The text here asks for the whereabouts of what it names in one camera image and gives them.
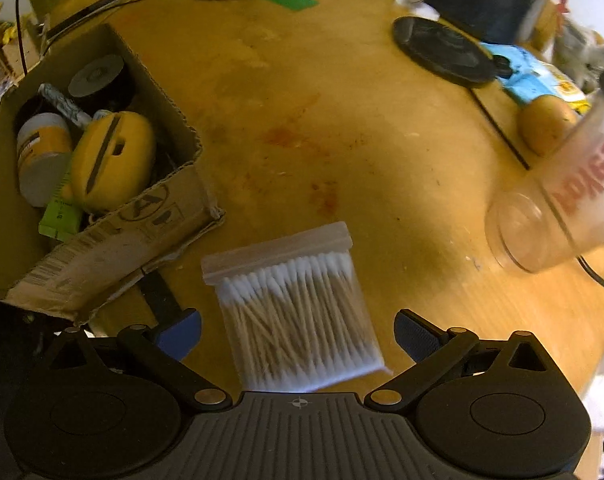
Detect white pill bottle yellow label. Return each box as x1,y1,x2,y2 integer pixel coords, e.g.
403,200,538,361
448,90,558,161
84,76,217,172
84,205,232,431
15,112,76,209

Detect orange fruit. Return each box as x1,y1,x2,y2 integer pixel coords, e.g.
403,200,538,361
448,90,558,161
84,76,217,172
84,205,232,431
519,94,581,158

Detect small foil tube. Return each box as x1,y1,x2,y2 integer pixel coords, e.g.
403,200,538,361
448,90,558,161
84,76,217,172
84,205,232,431
38,83,93,129

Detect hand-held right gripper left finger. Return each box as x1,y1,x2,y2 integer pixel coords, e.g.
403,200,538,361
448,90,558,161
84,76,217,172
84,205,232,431
46,307,233,408

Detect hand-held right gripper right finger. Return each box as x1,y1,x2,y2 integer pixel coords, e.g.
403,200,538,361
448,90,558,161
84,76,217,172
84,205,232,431
364,308,559,408

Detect cotton swab bag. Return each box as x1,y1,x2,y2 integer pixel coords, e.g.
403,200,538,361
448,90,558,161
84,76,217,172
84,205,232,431
200,220,393,393

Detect black phone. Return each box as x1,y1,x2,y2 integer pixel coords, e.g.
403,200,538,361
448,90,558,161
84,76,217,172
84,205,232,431
46,0,121,39

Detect yellow earbud case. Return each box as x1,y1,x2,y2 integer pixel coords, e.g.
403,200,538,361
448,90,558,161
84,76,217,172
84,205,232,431
70,109,159,214

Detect clear shaker bottle grey lid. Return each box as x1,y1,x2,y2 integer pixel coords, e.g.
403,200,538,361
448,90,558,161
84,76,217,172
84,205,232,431
484,57,604,274

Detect brown cardboard box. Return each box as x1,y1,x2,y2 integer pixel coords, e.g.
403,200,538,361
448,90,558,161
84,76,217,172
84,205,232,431
0,22,227,324

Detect blue wipes packet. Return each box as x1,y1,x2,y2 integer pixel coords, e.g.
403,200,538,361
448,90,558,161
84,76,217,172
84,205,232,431
481,42,559,104

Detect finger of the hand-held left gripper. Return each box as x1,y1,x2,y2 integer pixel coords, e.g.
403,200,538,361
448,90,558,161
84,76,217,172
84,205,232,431
138,268,185,332

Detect yellow wipes pack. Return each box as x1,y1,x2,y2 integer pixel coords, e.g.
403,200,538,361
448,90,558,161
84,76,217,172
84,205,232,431
551,66,594,112

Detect black kettle base cable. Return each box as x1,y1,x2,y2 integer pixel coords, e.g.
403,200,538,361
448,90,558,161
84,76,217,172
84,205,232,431
469,84,604,297

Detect green snack packet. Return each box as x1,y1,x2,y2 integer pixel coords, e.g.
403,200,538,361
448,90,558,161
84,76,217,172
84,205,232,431
37,169,88,244

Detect black kettle base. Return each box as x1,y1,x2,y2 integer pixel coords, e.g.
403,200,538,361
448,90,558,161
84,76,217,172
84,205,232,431
392,15,509,89

